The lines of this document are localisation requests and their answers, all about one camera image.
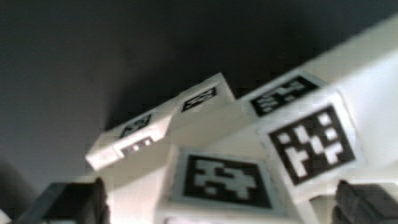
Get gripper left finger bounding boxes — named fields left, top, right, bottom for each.
left=13, top=179, right=109, bottom=224

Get white tagged cube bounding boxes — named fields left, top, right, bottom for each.
left=154, top=144, right=298, bottom=224
left=239, top=70, right=365, bottom=200

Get white chair back frame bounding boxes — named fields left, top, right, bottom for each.
left=99, top=16, right=398, bottom=224

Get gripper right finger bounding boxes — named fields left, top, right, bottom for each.
left=332, top=180, right=398, bottom=224

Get white chair leg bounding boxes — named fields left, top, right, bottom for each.
left=85, top=107, right=173, bottom=170

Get white chair seat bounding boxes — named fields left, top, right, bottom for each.
left=161, top=73, right=250, bottom=146

